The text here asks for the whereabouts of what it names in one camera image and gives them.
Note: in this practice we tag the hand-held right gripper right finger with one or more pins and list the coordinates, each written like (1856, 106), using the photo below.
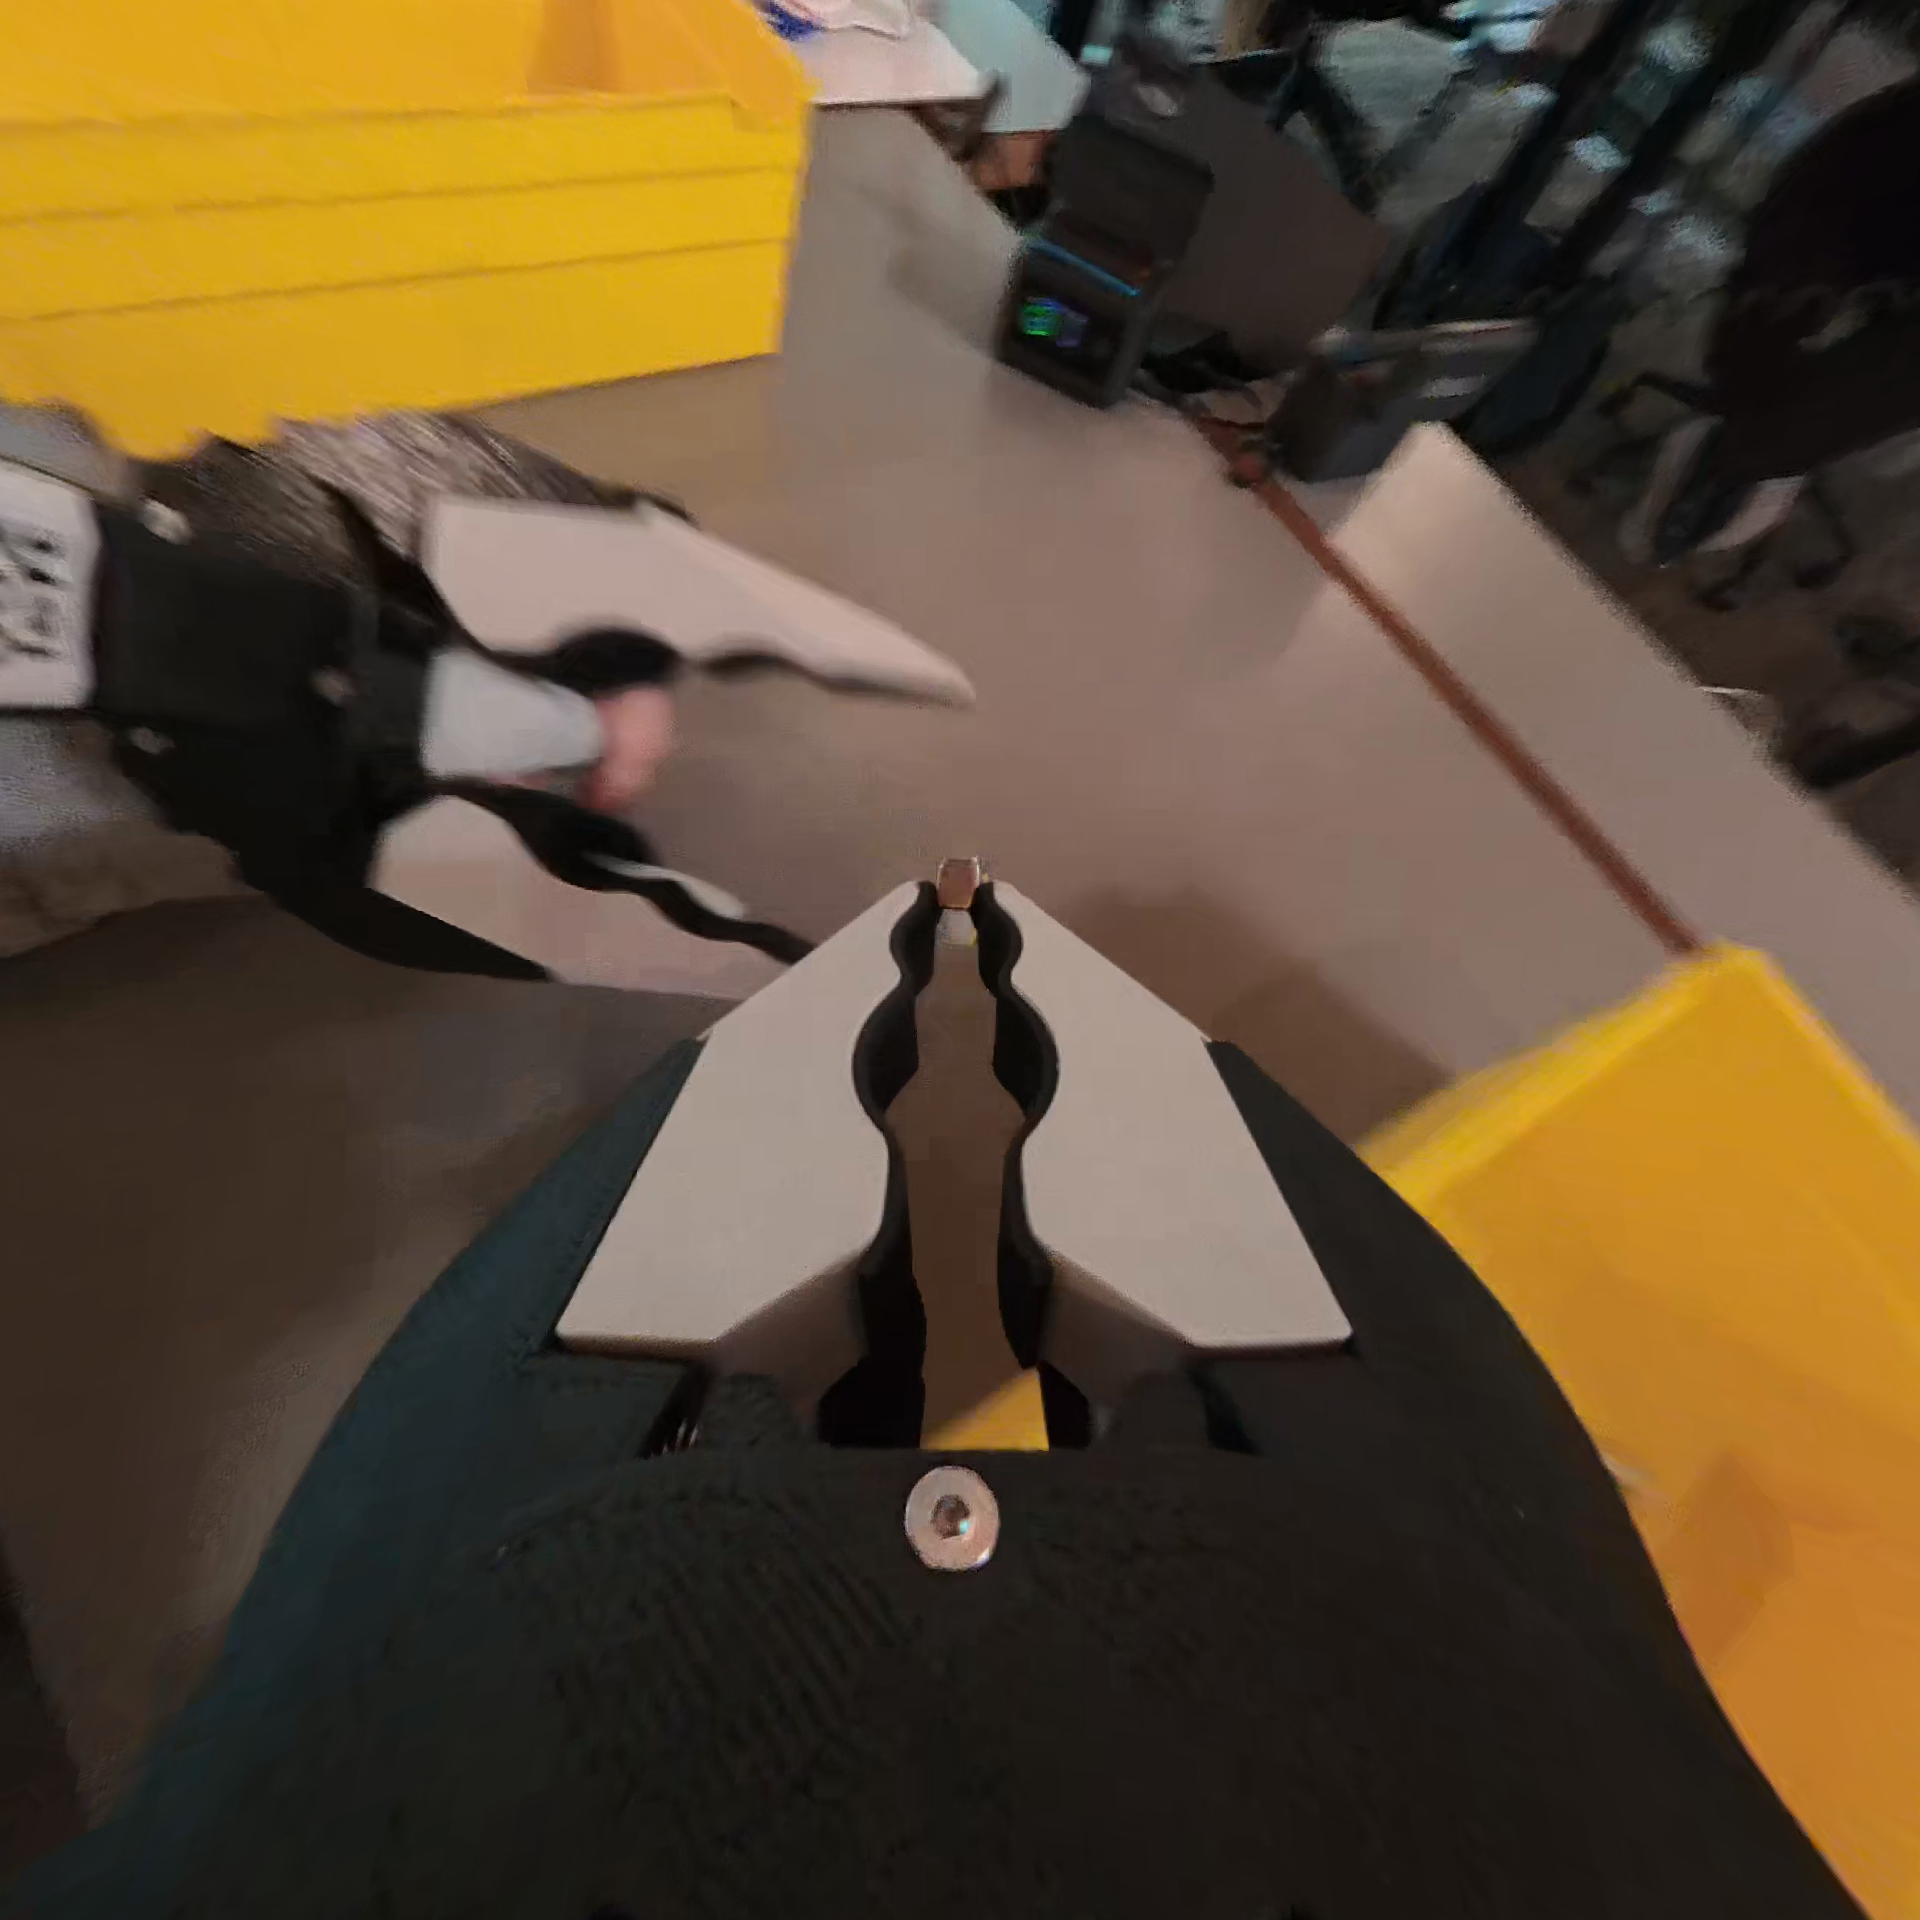
(1184, 1200)

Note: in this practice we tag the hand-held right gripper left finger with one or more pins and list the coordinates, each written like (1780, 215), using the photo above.
(734, 1200)

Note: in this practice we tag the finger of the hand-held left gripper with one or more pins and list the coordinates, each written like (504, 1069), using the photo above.
(630, 871)
(630, 578)

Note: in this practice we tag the steel bolt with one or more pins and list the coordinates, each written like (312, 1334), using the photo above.
(960, 882)

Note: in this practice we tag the yellow plastic bin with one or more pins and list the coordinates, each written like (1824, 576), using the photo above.
(374, 224)
(1725, 1274)

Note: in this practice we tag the person's left hand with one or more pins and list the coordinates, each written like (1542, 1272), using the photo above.
(630, 751)

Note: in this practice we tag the black power station with display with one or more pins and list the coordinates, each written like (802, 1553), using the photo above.
(1080, 322)

